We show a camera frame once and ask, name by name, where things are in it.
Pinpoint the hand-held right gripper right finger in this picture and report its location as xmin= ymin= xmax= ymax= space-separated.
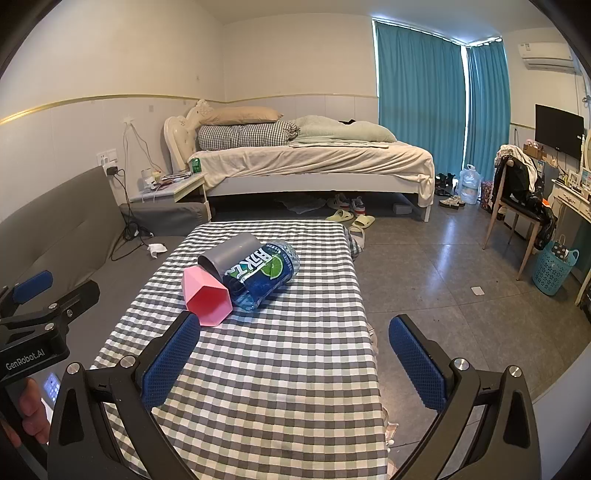
xmin=388 ymin=314 xmax=543 ymax=480

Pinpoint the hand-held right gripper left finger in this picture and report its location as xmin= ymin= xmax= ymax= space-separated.
xmin=46 ymin=311 xmax=202 ymax=480

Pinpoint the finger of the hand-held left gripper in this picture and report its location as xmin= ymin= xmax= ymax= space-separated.
xmin=0 ymin=280 xmax=101 ymax=343
xmin=0 ymin=270 xmax=54 ymax=319

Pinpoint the pink hexagonal cup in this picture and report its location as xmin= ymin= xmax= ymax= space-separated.
xmin=183 ymin=266 xmax=232 ymax=328

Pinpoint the grey cup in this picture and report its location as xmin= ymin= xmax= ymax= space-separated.
xmin=198 ymin=233 xmax=263 ymax=282

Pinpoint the person's left hand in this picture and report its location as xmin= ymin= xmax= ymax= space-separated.
xmin=0 ymin=376 xmax=49 ymax=448

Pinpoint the grey sofa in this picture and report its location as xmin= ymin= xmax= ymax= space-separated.
xmin=0 ymin=166 xmax=208 ymax=370

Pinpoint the checked tablecloth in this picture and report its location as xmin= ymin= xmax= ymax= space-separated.
xmin=90 ymin=220 xmax=391 ymax=480

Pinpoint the clear bottle with blue label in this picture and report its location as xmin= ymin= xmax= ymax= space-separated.
xmin=223 ymin=240 xmax=301 ymax=311

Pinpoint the white nightstand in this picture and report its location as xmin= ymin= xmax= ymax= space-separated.
xmin=128 ymin=173 xmax=213 ymax=222

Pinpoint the blue laundry basket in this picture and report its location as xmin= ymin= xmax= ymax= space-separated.
xmin=532 ymin=240 xmax=580 ymax=296

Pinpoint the large water jug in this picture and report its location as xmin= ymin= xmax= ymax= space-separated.
xmin=456 ymin=165 xmax=482 ymax=205

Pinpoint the wooden chair with black seat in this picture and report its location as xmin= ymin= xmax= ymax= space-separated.
xmin=482 ymin=154 xmax=555 ymax=281

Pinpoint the black jacket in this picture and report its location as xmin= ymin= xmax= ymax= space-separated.
xmin=494 ymin=152 xmax=558 ymax=251

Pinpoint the white bed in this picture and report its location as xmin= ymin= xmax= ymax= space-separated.
xmin=163 ymin=99 xmax=435 ymax=223

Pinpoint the beige bed sheet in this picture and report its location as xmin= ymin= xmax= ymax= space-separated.
xmin=189 ymin=144 xmax=435 ymax=205

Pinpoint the white dressing table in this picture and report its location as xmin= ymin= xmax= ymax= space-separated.
xmin=551 ymin=178 xmax=591 ymax=305

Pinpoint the checked folded quilt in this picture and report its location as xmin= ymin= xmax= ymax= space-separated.
xmin=197 ymin=121 xmax=301 ymax=151

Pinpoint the white garment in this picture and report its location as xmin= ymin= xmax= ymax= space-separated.
xmin=496 ymin=144 xmax=539 ymax=185

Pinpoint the beige pillow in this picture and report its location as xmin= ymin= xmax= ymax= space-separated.
xmin=198 ymin=107 xmax=284 ymax=126

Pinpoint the pale green blanket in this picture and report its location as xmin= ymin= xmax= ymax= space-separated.
xmin=290 ymin=115 xmax=398 ymax=147

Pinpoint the narrow teal curtain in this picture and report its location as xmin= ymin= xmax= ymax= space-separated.
xmin=464 ymin=41 xmax=512 ymax=185

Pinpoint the wide teal curtain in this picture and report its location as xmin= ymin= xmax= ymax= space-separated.
xmin=373 ymin=19 xmax=467 ymax=174

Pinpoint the black television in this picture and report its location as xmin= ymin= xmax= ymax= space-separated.
xmin=534 ymin=104 xmax=585 ymax=158

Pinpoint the white air conditioner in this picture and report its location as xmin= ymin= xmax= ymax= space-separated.
xmin=517 ymin=41 xmax=583 ymax=72

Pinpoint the black power cable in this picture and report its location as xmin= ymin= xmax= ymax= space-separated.
xmin=106 ymin=167 xmax=154 ymax=262

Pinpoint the white charging cable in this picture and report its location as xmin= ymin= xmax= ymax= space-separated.
xmin=123 ymin=117 xmax=160 ymax=185

